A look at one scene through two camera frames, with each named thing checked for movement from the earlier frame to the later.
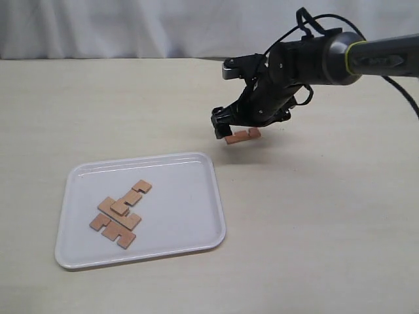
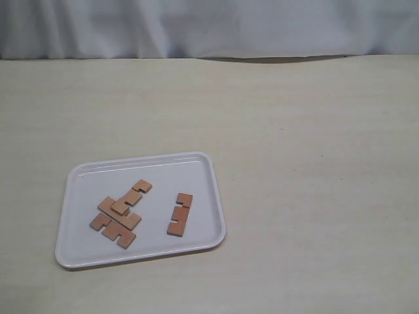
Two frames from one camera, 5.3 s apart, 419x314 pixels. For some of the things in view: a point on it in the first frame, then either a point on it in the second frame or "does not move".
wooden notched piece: (131, 197) does not move
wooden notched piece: (242, 135) -> (180, 213)
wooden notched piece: (128, 222) does not move
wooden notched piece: (111, 230) does not move
